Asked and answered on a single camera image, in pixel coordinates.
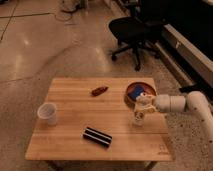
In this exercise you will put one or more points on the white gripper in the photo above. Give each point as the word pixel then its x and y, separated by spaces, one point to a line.
pixel 144 97

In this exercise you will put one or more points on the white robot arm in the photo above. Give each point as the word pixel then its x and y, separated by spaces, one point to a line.
pixel 194 102

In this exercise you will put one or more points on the orange round plate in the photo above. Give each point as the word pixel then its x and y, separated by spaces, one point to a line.
pixel 147 89

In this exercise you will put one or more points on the blue sponge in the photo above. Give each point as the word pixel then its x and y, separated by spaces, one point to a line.
pixel 136 92

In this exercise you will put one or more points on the small brown red object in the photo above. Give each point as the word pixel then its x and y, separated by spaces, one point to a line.
pixel 98 91

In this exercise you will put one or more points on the black white striped box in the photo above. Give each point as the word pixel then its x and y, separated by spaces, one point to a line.
pixel 97 136

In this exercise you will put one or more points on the black office chair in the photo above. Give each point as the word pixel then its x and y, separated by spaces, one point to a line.
pixel 144 24

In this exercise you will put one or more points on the clear plastic cup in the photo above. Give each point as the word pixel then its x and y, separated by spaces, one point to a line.
pixel 48 112

